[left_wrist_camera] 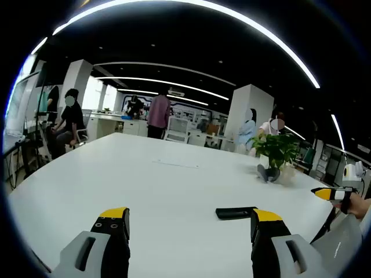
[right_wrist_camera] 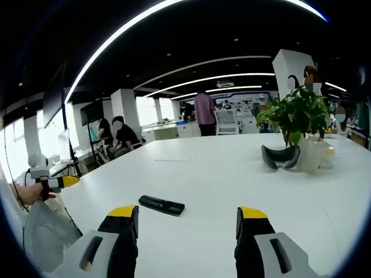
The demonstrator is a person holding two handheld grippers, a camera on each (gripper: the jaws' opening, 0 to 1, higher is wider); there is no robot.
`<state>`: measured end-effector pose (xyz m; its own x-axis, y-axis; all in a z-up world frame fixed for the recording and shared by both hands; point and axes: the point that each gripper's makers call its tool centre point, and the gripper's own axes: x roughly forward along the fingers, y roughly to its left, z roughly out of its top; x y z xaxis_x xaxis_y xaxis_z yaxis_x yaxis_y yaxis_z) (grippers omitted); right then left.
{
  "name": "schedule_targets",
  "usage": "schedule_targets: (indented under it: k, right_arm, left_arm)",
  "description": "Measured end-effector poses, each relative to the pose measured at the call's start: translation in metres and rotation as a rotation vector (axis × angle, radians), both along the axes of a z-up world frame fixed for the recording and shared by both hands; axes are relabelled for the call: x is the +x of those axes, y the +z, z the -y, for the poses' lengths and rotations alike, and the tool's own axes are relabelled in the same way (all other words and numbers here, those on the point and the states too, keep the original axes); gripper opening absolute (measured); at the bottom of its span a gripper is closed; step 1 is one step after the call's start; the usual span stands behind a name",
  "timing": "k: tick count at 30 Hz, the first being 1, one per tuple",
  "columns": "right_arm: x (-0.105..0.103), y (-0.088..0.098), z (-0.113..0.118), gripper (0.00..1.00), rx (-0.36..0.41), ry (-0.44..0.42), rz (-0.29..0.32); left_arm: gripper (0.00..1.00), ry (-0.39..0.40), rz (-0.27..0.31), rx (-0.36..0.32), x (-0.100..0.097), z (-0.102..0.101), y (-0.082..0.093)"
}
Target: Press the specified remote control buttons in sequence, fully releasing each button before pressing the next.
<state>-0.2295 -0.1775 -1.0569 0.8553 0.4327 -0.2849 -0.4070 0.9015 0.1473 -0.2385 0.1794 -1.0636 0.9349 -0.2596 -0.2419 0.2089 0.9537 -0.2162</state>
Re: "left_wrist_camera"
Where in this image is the black tripod stand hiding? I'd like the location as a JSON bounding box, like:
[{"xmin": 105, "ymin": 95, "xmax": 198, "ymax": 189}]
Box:
[{"xmin": 32, "ymin": 60, "xmax": 50, "ymax": 163}]

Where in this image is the green potted plant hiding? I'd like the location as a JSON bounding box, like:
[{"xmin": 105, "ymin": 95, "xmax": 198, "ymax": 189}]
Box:
[{"xmin": 249, "ymin": 132, "xmax": 301, "ymax": 174}]

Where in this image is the white paper sheet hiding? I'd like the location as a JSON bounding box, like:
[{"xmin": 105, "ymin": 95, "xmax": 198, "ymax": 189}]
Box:
[{"xmin": 151, "ymin": 156, "xmax": 201, "ymax": 169}]

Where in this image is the white mesh office chair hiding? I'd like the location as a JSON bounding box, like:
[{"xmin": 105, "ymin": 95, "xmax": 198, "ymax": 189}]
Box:
[{"xmin": 164, "ymin": 115, "xmax": 191, "ymax": 144}]

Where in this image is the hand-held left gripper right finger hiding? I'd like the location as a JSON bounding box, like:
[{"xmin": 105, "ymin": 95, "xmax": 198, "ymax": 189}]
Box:
[{"xmin": 250, "ymin": 208, "xmax": 334, "ymax": 278}]

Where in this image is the large wall screen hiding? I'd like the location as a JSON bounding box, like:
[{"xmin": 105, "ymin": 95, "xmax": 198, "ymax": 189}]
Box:
[{"xmin": 5, "ymin": 71, "xmax": 39, "ymax": 137}]

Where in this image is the person's right hand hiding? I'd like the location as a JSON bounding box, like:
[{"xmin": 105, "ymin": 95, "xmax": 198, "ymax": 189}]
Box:
[{"xmin": 333, "ymin": 193, "xmax": 371, "ymax": 221}]

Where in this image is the white office counter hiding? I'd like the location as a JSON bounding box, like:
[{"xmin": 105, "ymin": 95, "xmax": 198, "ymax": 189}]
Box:
[{"xmin": 86, "ymin": 111, "xmax": 149, "ymax": 137}]

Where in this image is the dark grey folded object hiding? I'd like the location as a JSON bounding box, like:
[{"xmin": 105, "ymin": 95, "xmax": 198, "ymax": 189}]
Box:
[{"xmin": 257, "ymin": 163, "xmax": 281, "ymax": 184}]

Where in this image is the clear plastic container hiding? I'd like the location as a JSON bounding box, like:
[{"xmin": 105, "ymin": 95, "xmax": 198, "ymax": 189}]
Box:
[{"xmin": 278, "ymin": 162, "xmax": 297, "ymax": 181}]

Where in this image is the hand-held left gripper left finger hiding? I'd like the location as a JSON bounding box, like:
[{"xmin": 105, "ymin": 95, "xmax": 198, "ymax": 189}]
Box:
[{"xmin": 51, "ymin": 207, "xmax": 130, "ymax": 278}]

